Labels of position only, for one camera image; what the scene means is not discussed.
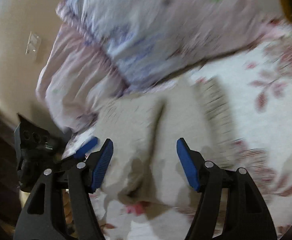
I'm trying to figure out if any floral bed sheet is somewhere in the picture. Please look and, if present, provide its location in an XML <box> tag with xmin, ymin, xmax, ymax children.
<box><xmin>91</xmin><ymin>22</ymin><xmax>292</xmax><ymax>239</ymax></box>

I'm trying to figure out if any person's left hand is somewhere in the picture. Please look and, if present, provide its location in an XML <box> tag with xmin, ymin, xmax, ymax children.
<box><xmin>62</xmin><ymin>190</ymin><xmax>73</xmax><ymax>225</ymax></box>

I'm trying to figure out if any white wall switch plate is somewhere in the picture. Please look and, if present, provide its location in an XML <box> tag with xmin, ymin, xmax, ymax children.
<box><xmin>25</xmin><ymin>31</ymin><xmax>42</xmax><ymax>61</ymax></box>

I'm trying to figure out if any pink pillow lavender print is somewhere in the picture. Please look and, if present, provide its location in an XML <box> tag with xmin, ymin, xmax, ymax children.
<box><xmin>56</xmin><ymin>0</ymin><xmax>264</xmax><ymax>90</ymax></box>

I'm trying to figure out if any beige cable-knit sweater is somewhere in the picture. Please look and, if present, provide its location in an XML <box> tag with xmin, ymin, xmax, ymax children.
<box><xmin>94</xmin><ymin>77</ymin><xmax>235</xmax><ymax>207</ymax></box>

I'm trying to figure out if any pink pillow plain side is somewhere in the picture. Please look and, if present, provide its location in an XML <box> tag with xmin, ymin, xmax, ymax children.
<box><xmin>36</xmin><ymin>23</ymin><xmax>126</xmax><ymax>132</ymax></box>

